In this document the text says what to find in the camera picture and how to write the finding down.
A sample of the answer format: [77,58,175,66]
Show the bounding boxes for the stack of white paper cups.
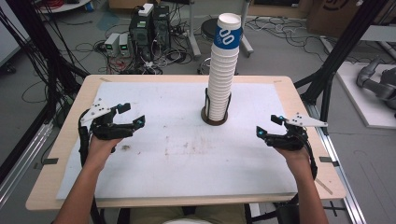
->
[206,41,241,122]

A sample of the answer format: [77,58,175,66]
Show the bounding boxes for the aluminium rail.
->
[0,119,54,206]
[303,102,368,224]

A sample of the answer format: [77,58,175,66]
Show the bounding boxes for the black metal frame stand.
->
[0,0,90,185]
[293,0,390,134]

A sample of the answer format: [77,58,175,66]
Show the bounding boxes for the person's left hand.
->
[85,136,122,171]

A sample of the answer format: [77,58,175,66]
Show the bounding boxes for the grey desk leg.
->
[186,0,203,60]
[239,0,255,59]

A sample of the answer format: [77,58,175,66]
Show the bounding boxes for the grey power supply unit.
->
[104,32,120,57]
[118,33,132,58]

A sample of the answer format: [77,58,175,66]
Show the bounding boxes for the printed cardboard box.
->
[306,0,389,38]

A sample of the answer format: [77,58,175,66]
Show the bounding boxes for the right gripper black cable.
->
[303,133,319,181]

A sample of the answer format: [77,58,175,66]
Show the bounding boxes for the person's right hand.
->
[275,147,312,175]

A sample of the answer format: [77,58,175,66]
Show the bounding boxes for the white floor cables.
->
[246,17,325,60]

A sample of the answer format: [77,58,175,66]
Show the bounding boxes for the tangle of floor cables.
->
[74,18,194,76]

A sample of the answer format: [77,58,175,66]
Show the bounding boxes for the person's khaki trouser legs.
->
[129,204,247,224]

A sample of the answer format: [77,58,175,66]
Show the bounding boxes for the black round stool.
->
[200,18,225,40]

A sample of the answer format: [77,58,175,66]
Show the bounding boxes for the black computer tower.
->
[153,4,172,52]
[129,12,155,62]

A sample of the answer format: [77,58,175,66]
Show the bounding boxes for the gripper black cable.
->
[303,133,319,181]
[78,108,92,167]

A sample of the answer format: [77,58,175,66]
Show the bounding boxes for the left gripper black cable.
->
[78,108,92,167]

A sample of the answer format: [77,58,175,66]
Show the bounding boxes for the white table mat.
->
[55,81,298,201]

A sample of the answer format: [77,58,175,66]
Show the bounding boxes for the white floor platform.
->
[335,62,396,130]

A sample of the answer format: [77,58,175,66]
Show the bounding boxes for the black wire cup holder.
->
[200,87,233,127]

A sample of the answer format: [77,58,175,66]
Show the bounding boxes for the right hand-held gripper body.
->
[264,112,329,152]

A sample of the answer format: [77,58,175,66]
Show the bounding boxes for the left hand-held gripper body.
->
[79,97,135,140]

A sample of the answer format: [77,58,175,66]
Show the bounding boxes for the white box on computer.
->
[137,3,155,17]

